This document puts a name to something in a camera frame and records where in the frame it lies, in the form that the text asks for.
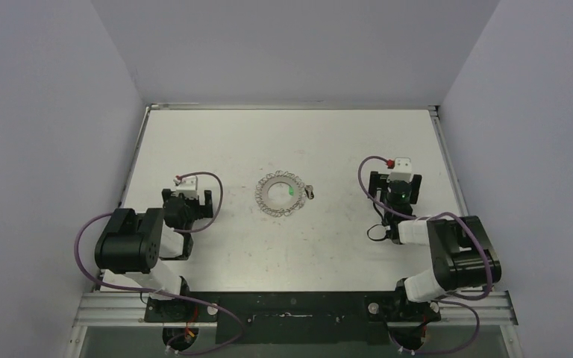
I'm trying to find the metal disc with keyrings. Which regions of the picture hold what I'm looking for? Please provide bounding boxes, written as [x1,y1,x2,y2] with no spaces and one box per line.
[254,170,307,217]

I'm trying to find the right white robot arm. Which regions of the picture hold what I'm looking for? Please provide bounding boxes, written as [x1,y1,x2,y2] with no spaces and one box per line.
[368,172,502,320]

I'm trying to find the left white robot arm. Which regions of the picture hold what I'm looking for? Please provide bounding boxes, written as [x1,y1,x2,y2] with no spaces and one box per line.
[94,189,214,321]

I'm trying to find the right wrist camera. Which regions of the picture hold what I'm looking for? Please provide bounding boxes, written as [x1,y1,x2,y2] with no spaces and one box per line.
[386,157,413,183]

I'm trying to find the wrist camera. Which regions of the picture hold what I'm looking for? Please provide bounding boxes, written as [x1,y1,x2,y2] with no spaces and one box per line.
[172,175,198,200]
[386,157,413,183]

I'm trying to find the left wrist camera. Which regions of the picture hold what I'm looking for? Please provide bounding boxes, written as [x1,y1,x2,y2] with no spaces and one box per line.
[172,175,198,200]

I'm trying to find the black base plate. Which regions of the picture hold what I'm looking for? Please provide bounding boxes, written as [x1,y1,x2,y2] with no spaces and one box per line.
[143,291,441,349]

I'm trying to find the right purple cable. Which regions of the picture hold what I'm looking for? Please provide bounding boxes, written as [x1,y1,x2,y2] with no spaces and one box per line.
[357,155,494,357]

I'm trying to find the aluminium frame rail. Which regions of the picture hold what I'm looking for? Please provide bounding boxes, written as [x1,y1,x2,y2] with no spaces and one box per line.
[72,292,517,327]

